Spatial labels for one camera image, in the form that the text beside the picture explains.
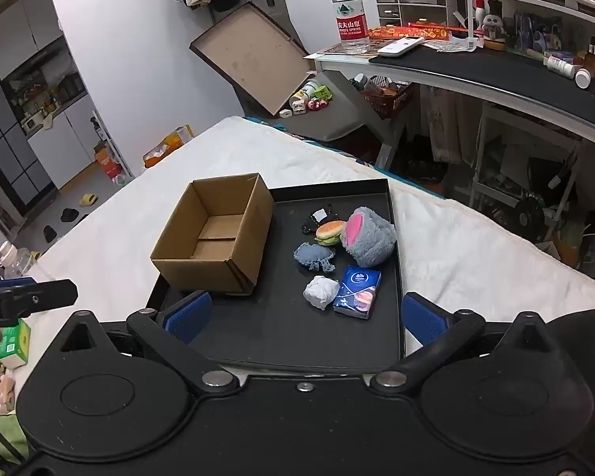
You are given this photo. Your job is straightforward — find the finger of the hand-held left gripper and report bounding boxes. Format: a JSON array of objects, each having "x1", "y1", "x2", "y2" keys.
[{"x1": 0, "y1": 278, "x2": 79, "y2": 328}]

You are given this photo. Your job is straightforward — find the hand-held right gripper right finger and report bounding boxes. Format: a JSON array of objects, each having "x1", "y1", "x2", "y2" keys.
[{"x1": 370, "y1": 292, "x2": 551, "y2": 393}]

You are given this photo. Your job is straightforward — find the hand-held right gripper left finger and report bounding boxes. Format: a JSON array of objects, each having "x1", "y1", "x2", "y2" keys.
[{"x1": 58, "y1": 291, "x2": 239, "y2": 397}]

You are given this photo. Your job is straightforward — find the blue tissue packet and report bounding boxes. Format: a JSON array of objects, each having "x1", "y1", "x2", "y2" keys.
[{"x1": 332, "y1": 266, "x2": 382, "y2": 320}]

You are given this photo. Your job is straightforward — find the brown cardboard box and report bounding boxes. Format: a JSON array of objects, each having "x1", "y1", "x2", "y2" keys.
[{"x1": 150, "y1": 173, "x2": 275, "y2": 297}]

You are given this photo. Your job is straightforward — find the grey and pink plush toy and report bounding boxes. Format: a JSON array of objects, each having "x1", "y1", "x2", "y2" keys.
[{"x1": 340, "y1": 206, "x2": 398, "y2": 268}]

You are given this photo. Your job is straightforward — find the black tray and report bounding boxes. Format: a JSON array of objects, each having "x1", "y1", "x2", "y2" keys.
[{"x1": 146, "y1": 178, "x2": 407, "y2": 371}]

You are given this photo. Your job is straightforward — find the white soft ball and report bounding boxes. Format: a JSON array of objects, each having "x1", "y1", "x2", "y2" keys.
[{"x1": 303, "y1": 275, "x2": 341, "y2": 311}]

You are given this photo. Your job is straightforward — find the hamburger plush toy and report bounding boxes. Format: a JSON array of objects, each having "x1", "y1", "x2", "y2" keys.
[{"x1": 315, "y1": 221, "x2": 347, "y2": 247}]

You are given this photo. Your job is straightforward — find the blue denim soft toy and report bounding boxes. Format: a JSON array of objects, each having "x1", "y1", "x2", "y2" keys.
[{"x1": 293, "y1": 241, "x2": 336, "y2": 274}]

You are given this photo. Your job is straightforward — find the green tissue pack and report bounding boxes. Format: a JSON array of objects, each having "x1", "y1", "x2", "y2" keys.
[{"x1": 0, "y1": 319, "x2": 33, "y2": 369}]

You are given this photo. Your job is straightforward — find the clear plastic bottle white cap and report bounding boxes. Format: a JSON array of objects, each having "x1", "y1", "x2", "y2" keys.
[{"x1": 0, "y1": 241, "x2": 33, "y2": 279}]

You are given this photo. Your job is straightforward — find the pink cloth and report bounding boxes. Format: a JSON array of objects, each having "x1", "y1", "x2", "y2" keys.
[{"x1": 0, "y1": 376, "x2": 19, "y2": 415}]

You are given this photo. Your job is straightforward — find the green striped cloth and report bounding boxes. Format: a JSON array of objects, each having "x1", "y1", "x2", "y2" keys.
[{"x1": 0, "y1": 413, "x2": 31, "y2": 473}]

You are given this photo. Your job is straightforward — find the black fan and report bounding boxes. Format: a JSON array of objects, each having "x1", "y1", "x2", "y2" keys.
[{"x1": 512, "y1": 195, "x2": 547, "y2": 244}]

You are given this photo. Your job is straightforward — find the black plush with white tag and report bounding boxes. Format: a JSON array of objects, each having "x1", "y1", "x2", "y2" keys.
[{"x1": 301, "y1": 205, "x2": 348, "y2": 235}]

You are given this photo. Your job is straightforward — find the orange carton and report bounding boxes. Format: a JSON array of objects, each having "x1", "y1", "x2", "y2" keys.
[{"x1": 94, "y1": 145, "x2": 123, "y2": 180}]

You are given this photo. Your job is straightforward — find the black glass-pane door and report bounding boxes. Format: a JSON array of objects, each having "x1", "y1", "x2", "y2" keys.
[{"x1": 0, "y1": 58, "x2": 59, "y2": 210}]

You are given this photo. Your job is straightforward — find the white cabinet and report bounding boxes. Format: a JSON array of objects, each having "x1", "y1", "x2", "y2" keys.
[{"x1": 27, "y1": 93, "x2": 111, "y2": 190}]

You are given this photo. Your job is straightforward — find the orange open box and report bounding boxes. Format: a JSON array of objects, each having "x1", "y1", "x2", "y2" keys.
[{"x1": 143, "y1": 127, "x2": 196, "y2": 168}]

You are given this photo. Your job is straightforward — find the grey bench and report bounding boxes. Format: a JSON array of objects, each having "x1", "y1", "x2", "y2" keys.
[{"x1": 282, "y1": 70, "x2": 392, "y2": 146}]

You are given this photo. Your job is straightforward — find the red basket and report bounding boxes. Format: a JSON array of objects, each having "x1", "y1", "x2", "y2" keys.
[{"x1": 361, "y1": 76, "x2": 418, "y2": 120}]

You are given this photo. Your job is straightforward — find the black desk mat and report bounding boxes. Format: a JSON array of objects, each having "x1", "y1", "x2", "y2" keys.
[{"x1": 369, "y1": 44, "x2": 595, "y2": 123}]

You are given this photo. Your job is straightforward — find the white and yellow can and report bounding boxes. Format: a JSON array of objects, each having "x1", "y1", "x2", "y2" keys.
[{"x1": 297, "y1": 79, "x2": 323, "y2": 103}]

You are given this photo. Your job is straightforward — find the large brown box lid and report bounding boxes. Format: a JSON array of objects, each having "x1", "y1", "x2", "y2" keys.
[{"x1": 189, "y1": 2, "x2": 319, "y2": 116}]

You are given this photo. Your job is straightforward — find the white desk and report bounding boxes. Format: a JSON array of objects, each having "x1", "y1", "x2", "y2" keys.
[{"x1": 314, "y1": 48, "x2": 595, "y2": 219}]

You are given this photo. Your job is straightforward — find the white remote control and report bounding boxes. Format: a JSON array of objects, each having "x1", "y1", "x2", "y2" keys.
[{"x1": 376, "y1": 35, "x2": 426, "y2": 57}]

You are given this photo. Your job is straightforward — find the red flat packets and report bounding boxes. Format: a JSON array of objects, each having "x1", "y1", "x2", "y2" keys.
[{"x1": 368, "y1": 22, "x2": 485, "y2": 41}]

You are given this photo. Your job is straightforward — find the white lying bottle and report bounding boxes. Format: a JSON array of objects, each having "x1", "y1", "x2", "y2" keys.
[{"x1": 542, "y1": 54, "x2": 576, "y2": 79}]

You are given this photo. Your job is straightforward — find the panda figurine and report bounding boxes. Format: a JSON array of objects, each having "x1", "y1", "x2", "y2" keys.
[{"x1": 480, "y1": 0, "x2": 509, "y2": 51}]

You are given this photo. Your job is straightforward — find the amber bottle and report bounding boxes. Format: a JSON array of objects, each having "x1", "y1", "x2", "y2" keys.
[{"x1": 582, "y1": 34, "x2": 595, "y2": 78}]

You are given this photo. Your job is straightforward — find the clear water bottle red label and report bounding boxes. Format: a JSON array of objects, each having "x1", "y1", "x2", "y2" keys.
[{"x1": 329, "y1": 0, "x2": 372, "y2": 56}]

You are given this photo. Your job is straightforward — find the grey drawer organiser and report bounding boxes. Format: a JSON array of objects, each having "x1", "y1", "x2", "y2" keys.
[{"x1": 372, "y1": 0, "x2": 458, "y2": 29}]

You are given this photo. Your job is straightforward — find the white desk shelf riser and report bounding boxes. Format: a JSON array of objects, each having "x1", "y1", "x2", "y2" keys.
[{"x1": 463, "y1": 0, "x2": 595, "y2": 91}]

